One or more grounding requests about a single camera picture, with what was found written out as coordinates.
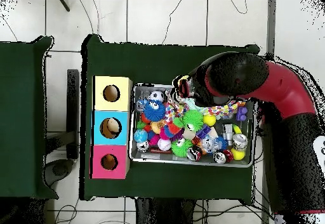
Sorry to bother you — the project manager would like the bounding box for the large green spiky ball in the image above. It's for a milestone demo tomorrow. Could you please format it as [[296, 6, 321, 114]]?
[[175, 109, 205, 131]]

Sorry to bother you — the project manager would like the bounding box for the colourful polka dot cloth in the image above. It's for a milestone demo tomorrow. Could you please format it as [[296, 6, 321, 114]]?
[[164, 99, 190, 124], [202, 100, 246, 119]]

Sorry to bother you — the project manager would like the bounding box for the wooden box with three holes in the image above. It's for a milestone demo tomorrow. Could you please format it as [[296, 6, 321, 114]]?
[[90, 75, 133, 180]]

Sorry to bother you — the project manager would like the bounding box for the mint green cloth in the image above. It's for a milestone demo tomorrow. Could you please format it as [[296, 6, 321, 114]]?
[[185, 97, 205, 109]]

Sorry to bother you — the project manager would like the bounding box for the black and white soccer ball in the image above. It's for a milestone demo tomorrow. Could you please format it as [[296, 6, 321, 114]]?
[[149, 89, 165, 103]]

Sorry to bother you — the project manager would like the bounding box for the blue spiky ball with eyes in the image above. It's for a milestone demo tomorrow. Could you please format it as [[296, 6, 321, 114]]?
[[143, 99, 166, 122]]

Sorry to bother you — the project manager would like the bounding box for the blue globe ball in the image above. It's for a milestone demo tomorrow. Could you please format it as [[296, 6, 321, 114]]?
[[133, 129, 149, 143]]

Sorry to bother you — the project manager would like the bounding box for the purple building block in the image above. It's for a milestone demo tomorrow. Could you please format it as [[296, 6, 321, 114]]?
[[235, 106, 249, 122]]

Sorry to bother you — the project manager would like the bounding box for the silver metal can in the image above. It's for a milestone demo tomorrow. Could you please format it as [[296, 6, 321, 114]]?
[[232, 133, 249, 150]]

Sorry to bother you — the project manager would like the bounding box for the yellow ball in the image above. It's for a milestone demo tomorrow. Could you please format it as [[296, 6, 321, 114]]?
[[230, 147, 246, 161]]

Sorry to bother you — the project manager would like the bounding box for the black upright panel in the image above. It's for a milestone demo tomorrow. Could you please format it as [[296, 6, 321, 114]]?
[[44, 69, 81, 187]]

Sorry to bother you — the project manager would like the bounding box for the silver wire mesh bin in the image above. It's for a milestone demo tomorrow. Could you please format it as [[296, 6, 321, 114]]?
[[128, 82, 257, 168]]

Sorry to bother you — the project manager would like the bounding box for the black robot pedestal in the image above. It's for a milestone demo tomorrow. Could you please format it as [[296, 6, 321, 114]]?
[[135, 197, 196, 224]]

